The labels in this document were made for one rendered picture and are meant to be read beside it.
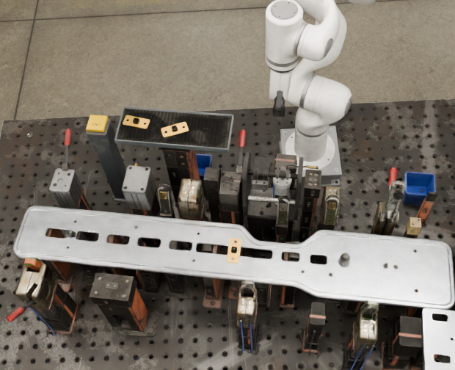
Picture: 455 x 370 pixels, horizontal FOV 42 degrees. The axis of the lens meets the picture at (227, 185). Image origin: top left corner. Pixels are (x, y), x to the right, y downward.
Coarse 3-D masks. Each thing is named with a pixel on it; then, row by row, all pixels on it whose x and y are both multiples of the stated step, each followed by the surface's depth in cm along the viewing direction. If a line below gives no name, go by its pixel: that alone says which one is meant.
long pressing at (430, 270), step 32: (32, 224) 196; (64, 224) 195; (96, 224) 195; (128, 224) 194; (160, 224) 194; (192, 224) 193; (224, 224) 192; (32, 256) 190; (64, 256) 190; (96, 256) 189; (128, 256) 188; (160, 256) 188; (192, 256) 187; (224, 256) 187; (352, 256) 185; (384, 256) 184; (416, 256) 184; (448, 256) 184; (320, 288) 180; (352, 288) 180; (384, 288) 179; (416, 288) 179; (448, 288) 178
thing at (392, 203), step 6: (396, 180) 175; (390, 186) 176; (396, 186) 174; (402, 186) 172; (390, 192) 175; (396, 192) 171; (402, 192) 174; (390, 198) 177; (396, 198) 172; (390, 204) 180; (396, 204) 179; (384, 210) 184; (390, 210) 182; (396, 210) 180; (384, 216) 183
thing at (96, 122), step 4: (92, 116) 198; (96, 116) 198; (100, 116) 198; (104, 116) 197; (92, 120) 197; (96, 120) 197; (100, 120) 197; (104, 120) 196; (88, 124) 196; (92, 124) 196; (96, 124) 196; (100, 124) 196; (104, 124) 196; (88, 128) 195; (92, 128) 195; (96, 128) 195; (100, 128) 195; (104, 128) 195
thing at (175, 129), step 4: (176, 124) 194; (180, 124) 194; (184, 124) 194; (164, 128) 193; (168, 128) 193; (172, 128) 192; (176, 128) 192; (180, 128) 193; (184, 128) 193; (188, 128) 193; (168, 132) 192; (172, 132) 192; (176, 132) 192; (180, 132) 192; (164, 136) 192; (168, 136) 192
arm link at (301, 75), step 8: (344, 0) 173; (344, 24) 180; (344, 32) 181; (336, 40) 181; (336, 48) 183; (328, 56) 184; (336, 56) 186; (304, 64) 190; (312, 64) 188; (320, 64) 187; (328, 64) 188; (296, 72) 192; (304, 72) 191; (312, 72) 194; (296, 80) 193; (304, 80) 194; (296, 88) 195; (304, 88) 194; (288, 96) 198; (296, 96) 196; (304, 96) 195; (296, 104) 199
